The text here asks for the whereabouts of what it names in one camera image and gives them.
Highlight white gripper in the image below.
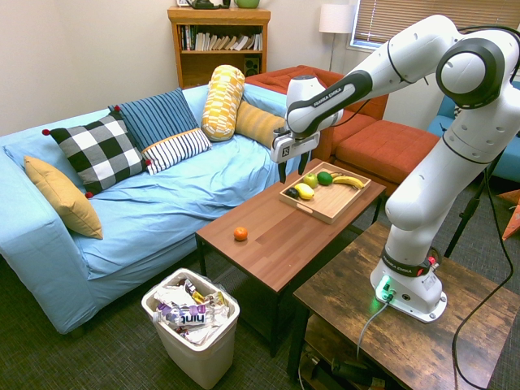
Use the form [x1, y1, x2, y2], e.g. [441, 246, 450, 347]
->
[270, 128, 322, 184]

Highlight light wooden tray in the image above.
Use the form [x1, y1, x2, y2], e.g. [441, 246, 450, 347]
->
[278, 161, 372, 225]

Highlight yellow mango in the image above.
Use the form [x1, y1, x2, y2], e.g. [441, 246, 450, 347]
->
[293, 182, 316, 201]

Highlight mustard striped pillow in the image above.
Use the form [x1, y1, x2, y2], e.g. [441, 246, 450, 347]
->
[234, 100, 287, 148]

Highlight yellow banana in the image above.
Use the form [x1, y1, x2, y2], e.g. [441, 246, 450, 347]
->
[329, 172, 366, 190]

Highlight reddish wooden coffee table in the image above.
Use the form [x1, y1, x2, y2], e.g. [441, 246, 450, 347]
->
[194, 158, 387, 358]

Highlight yellow patterned bolster pillow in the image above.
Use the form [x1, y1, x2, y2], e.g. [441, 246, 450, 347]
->
[200, 64, 246, 142]

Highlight white navy striped pillow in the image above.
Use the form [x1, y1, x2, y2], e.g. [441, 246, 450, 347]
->
[141, 128, 213, 176]

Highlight light blue sofa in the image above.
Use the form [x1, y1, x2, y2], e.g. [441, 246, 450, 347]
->
[0, 84, 293, 336]

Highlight blue striped pillow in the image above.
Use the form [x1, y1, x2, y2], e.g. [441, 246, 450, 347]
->
[107, 87, 200, 152]

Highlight row of books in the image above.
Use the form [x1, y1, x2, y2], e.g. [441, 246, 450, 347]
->
[180, 24, 264, 52]

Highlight white floor lamp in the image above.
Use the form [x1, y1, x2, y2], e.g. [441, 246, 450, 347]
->
[318, 3, 357, 72]

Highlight wooden bookshelf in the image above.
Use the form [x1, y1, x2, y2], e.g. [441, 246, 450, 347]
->
[167, 6, 272, 90]

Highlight wooden window blinds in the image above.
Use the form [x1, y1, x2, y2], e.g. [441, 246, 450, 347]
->
[350, 0, 520, 50]

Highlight crumpled hint bottle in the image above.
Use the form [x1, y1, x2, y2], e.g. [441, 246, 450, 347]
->
[156, 304, 217, 331]

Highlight black white checked pillow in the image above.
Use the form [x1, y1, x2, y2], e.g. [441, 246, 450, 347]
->
[41, 106, 152, 199]

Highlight rustic dark wood side table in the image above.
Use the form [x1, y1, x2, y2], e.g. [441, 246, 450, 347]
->
[286, 221, 520, 390]

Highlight black device under table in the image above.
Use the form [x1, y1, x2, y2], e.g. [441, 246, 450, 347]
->
[329, 357, 374, 382]

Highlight white plastic trash bin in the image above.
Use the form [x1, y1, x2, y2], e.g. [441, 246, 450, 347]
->
[141, 267, 241, 390]

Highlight blue armchair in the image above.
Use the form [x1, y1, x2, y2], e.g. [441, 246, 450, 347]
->
[426, 80, 520, 184]

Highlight orange paper object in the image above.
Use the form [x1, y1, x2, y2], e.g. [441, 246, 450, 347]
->
[496, 188, 520, 241]

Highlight plain mustard yellow pillow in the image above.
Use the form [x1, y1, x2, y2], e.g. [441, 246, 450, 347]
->
[23, 155, 104, 241]

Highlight grey cable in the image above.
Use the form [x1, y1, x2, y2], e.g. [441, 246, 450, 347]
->
[356, 298, 392, 361]

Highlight black camera tripod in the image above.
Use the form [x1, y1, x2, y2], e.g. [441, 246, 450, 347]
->
[444, 149, 507, 259]

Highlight black cable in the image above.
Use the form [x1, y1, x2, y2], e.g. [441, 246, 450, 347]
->
[451, 24, 520, 390]

